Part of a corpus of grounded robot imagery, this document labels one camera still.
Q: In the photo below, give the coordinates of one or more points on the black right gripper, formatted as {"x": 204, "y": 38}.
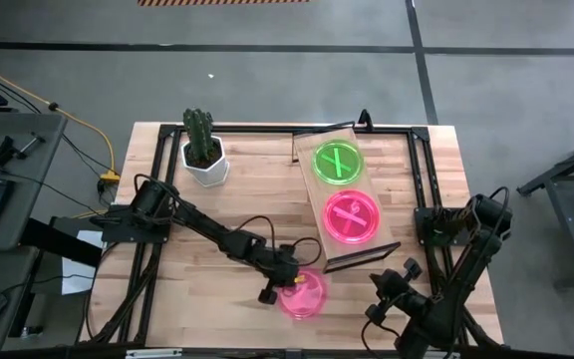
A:
{"x": 390, "y": 290}

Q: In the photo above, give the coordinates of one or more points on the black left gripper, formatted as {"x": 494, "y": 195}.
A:
{"x": 282, "y": 266}

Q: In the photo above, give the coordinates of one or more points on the pink translucent plastic plate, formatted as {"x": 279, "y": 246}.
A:
{"x": 307, "y": 304}
{"x": 337, "y": 202}
{"x": 364, "y": 227}

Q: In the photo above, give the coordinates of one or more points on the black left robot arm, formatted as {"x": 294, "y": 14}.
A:
{"x": 207, "y": 230}

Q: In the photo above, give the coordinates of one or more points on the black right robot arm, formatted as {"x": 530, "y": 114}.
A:
{"x": 441, "y": 319}

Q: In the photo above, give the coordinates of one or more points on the wooden tray board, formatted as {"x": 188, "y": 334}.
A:
{"x": 312, "y": 192}

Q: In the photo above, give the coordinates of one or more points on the white hexagonal plant pot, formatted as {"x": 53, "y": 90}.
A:
{"x": 212, "y": 174}

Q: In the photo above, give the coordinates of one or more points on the green translucent plastic plate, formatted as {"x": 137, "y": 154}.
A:
{"x": 327, "y": 149}

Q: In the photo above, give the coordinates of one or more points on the green cactus plant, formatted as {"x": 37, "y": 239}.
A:
{"x": 198, "y": 134}

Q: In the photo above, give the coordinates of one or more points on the white paper sheet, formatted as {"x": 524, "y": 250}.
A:
{"x": 80, "y": 276}

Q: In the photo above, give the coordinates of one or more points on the grey desk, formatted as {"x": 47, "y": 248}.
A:
{"x": 33, "y": 199}

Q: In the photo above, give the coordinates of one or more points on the black clamp tool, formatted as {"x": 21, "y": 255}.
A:
{"x": 5, "y": 149}

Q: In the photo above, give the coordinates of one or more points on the black aluminium table frame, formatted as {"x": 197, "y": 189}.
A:
{"x": 267, "y": 128}

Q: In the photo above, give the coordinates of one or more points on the black frame brace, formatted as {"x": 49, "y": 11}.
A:
{"x": 365, "y": 120}

